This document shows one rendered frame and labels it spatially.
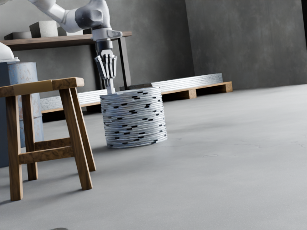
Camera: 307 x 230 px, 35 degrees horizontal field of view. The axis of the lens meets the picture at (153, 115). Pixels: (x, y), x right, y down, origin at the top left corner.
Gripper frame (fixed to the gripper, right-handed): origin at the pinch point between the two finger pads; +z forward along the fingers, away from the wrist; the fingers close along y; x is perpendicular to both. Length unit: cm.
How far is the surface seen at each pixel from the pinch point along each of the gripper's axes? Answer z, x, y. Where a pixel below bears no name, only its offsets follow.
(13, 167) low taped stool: 19, 31, 78
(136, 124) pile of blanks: 18.3, 10.2, -2.9
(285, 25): -40, -70, -373
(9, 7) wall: -101, -314, -188
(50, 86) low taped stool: -3, 43, 70
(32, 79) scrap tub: -9, -80, -21
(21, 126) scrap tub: 16, -81, -9
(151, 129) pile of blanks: 21.7, 13.9, -8.7
